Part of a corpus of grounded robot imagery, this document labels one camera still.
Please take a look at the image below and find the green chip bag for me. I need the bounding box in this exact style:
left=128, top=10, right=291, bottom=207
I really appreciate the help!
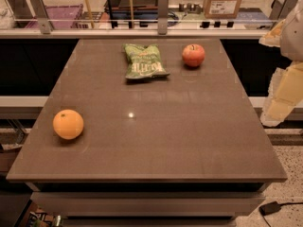
left=123, top=44, right=169, bottom=80

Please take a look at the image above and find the black power adapter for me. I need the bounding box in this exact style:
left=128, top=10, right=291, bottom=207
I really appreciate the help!
left=258, top=201, right=281, bottom=216

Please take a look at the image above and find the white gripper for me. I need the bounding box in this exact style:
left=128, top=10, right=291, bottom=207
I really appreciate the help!
left=258, top=0, right=303, bottom=127

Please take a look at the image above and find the orange fruit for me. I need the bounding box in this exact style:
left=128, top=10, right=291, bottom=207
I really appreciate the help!
left=53, top=110, right=84, bottom=140

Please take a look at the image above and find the cardboard box with label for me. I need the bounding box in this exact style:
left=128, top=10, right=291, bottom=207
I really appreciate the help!
left=203, top=0, right=242, bottom=19

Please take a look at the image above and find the grey metal rail bracket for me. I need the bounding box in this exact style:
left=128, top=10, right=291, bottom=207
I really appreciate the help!
left=157, top=0, right=169, bottom=35

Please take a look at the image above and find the purple plastic crate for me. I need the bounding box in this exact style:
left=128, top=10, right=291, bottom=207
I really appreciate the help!
left=25, top=3, right=85, bottom=29

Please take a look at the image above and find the grey right rail bracket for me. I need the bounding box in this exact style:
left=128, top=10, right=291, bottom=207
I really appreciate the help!
left=269, top=0, right=298, bottom=26

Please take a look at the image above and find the grey left rail bracket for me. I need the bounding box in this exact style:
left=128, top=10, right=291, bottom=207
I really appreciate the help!
left=29, top=0, right=53, bottom=34

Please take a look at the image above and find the red apple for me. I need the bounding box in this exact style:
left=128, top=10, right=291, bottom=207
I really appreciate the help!
left=182, top=44, right=205, bottom=67

